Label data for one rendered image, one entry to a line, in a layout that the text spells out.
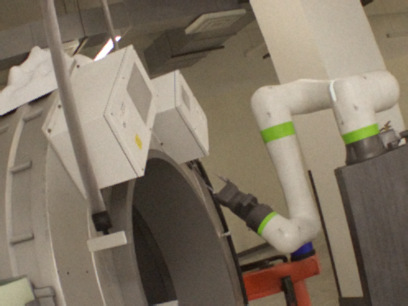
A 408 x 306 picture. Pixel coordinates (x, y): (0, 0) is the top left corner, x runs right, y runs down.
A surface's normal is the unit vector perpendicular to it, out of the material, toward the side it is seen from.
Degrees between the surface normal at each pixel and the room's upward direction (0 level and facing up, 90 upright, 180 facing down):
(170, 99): 47
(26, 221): 64
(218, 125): 90
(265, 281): 90
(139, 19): 90
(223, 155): 90
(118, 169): 125
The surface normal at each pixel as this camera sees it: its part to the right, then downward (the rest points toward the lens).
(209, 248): -0.22, 0.16
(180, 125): 0.04, 0.72
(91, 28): 0.38, -0.18
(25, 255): -0.35, -0.29
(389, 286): -0.12, -0.03
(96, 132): -0.05, 0.56
